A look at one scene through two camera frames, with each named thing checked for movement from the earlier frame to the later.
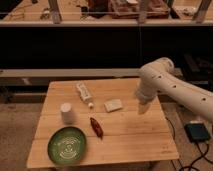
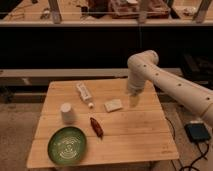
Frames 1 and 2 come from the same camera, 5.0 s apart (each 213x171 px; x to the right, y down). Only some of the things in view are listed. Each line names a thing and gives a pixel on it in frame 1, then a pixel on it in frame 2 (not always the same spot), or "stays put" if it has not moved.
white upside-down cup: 67,117 stays put
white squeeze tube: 85,94 stays put
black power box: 197,132 stays put
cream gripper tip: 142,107 → 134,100
